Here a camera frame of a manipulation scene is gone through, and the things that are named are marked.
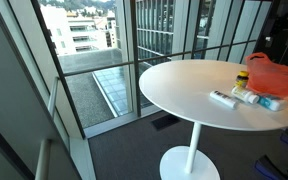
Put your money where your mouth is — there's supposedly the white pill bottle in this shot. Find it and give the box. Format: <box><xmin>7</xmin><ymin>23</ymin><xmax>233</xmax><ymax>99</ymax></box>
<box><xmin>231</xmin><ymin>86</ymin><xmax>259</xmax><ymax>104</ymax></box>

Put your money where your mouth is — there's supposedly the yellow cap dark bottle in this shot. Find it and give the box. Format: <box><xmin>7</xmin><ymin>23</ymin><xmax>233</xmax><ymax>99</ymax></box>
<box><xmin>235</xmin><ymin>71</ymin><xmax>249</xmax><ymax>87</ymax></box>

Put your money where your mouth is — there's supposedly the white blue labelled bottle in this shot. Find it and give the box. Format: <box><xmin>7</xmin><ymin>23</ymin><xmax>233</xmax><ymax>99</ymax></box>
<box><xmin>258</xmin><ymin>93</ymin><xmax>288</xmax><ymax>111</ymax></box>

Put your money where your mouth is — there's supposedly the floor air vent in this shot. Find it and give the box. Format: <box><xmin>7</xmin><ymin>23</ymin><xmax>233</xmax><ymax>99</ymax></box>
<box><xmin>151</xmin><ymin>115</ymin><xmax>179</xmax><ymax>131</ymax></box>

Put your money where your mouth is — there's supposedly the white tube with barcode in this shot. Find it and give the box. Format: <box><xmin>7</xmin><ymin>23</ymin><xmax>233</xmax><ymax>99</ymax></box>
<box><xmin>210</xmin><ymin>90</ymin><xmax>238</xmax><ymax>109</ymax></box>

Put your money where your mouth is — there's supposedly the orange plastic bag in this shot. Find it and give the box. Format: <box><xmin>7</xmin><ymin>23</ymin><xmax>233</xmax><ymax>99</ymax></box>
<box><xmin>245</xmin><ymin>52</ymin><xmax>288</xmax><ymax>97</ymax></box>

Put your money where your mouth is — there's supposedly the black blue equipment base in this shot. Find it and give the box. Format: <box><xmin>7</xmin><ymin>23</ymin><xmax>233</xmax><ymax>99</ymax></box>
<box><xmin>253</xmin><ymin>123</ymin><xmax>288</xmax><ymax>180</ymax></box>

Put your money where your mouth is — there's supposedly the round white pedestal table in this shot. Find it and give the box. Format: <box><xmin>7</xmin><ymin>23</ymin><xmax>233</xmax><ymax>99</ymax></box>
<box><xmin>139</xmin><ymin>60</ymin><xmax>288</xmax><ymax>180</ymax></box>

